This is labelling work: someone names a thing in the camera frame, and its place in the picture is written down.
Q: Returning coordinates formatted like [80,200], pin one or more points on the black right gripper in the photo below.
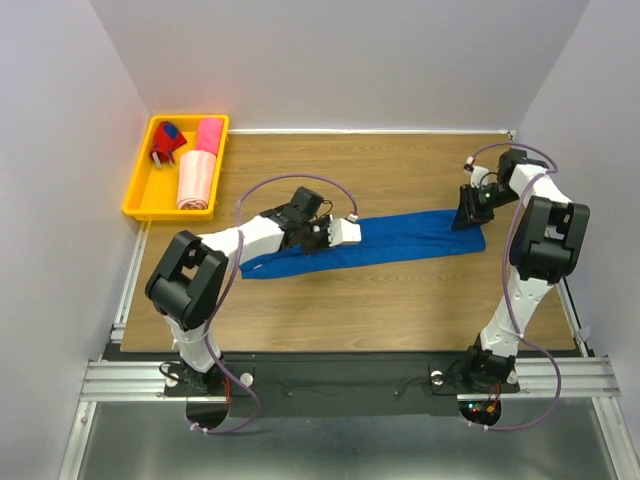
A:
[468,214]

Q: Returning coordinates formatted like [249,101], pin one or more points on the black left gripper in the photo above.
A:
[324,244]

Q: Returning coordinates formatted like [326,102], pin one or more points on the blue towel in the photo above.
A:
[386,239]

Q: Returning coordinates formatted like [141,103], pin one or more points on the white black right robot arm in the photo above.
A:
[542,247]

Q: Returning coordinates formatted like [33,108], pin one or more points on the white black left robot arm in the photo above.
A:
[187,283]

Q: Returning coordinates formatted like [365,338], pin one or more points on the light pink rolled towel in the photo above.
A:
[196,172]

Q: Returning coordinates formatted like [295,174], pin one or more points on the hot pink rolled towel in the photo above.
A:
[209,134]

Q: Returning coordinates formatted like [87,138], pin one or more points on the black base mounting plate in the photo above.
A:
[330,384]

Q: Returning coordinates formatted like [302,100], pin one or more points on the yellow plastic tray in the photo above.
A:
[153,189]

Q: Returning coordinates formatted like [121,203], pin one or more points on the red blue patterned cloth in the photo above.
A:
[166,140]

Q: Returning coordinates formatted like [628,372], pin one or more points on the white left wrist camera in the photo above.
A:
[343,232]

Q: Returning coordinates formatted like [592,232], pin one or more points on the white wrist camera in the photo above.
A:
[478,175]
[343,232]

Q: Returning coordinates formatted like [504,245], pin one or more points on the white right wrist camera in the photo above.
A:
[478,175]

